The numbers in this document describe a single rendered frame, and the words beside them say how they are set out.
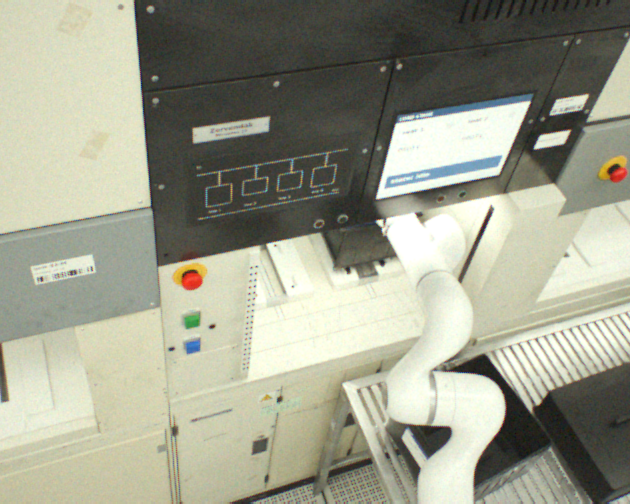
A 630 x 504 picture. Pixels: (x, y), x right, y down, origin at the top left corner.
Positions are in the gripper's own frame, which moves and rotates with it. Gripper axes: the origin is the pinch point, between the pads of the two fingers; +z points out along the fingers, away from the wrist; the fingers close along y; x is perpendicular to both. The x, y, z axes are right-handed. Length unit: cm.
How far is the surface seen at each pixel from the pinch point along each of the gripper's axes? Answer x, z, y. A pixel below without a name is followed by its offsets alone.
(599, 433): -33, -69, 40
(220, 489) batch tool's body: -98, -31, -47
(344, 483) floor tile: -120, -34, -2
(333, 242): -17.1, -5.5, -10.6
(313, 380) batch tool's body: -42, -31, -22
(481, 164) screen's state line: 31.6, -30.4, 4.8
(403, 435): -36, -54, -8
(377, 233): -12.1, -9.3, -0.4
